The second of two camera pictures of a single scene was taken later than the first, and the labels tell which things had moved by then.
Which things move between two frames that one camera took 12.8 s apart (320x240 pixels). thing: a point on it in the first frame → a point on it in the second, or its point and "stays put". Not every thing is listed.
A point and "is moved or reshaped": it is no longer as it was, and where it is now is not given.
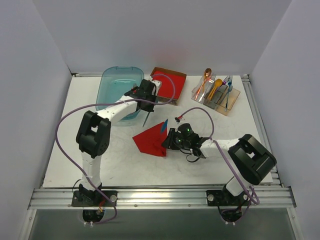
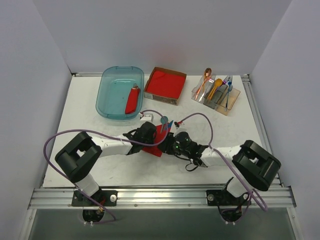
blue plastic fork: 229,83 stays put
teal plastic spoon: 145,121 is moved or reshaped
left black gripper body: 147,105 → 155,131
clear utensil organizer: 215,96 stays put
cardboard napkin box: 172,84 stays put
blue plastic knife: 164,126 → 169,125
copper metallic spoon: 207,73 stays put
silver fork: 212,80 stays put
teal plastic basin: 114,81 stays put
